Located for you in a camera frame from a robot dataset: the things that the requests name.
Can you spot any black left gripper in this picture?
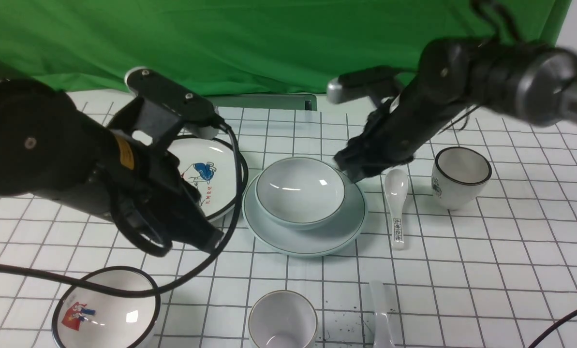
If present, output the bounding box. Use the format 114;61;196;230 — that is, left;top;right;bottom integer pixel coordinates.
93;140;223;255

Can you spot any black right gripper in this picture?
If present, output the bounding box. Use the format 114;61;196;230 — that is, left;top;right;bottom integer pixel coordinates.
333;99;444;183

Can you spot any pale blue bowl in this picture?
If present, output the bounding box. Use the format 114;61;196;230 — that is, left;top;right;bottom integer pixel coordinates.
254;157;348;231

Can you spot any pale blue cup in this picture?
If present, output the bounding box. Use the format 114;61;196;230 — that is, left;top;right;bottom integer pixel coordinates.
248;290;319;348

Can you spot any plain white ceramic spoon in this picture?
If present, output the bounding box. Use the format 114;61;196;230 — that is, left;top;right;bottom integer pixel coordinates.
369;280;396;348

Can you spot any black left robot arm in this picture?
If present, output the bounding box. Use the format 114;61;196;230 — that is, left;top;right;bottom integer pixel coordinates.
0;61;223;257

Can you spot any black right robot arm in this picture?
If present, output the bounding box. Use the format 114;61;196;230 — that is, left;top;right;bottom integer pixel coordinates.
326;0;577;183

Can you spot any white printed ceramic spoon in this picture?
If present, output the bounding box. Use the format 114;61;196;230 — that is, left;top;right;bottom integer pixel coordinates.
383;169;409;250

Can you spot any black-rimmed cartoon plate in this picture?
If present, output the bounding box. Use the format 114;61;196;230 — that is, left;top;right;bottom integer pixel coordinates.
169;136;236;222

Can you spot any black-rimmed cartoon cup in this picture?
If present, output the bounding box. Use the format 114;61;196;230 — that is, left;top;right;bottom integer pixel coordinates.
430;147;492;211

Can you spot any grey metal bar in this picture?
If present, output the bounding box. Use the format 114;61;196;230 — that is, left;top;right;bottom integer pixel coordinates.
207;93;317;112

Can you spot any pale blue plate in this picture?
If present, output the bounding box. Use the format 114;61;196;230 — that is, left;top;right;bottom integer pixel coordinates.
242;171;368;258

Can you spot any black-rimmed cartoon bowl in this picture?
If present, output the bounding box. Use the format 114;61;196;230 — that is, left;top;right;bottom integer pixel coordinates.
51;287;162;348

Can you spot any white grid tablecloth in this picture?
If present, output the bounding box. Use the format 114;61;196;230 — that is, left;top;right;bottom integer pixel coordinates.
0;100;577;348

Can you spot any green backdrop cloth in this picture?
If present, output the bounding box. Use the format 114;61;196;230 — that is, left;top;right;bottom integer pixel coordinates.
0;0;573;96

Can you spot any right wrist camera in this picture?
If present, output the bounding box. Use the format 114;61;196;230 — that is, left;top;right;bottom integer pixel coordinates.
326;65;405;108

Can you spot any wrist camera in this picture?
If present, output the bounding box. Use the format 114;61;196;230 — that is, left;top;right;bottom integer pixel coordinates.
326;65;405;108
124;66;221;139

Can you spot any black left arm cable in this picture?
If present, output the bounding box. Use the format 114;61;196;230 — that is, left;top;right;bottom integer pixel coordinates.
0;121;249;298

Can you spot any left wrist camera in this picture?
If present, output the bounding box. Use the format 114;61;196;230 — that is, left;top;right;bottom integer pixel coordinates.
124;66;221;139

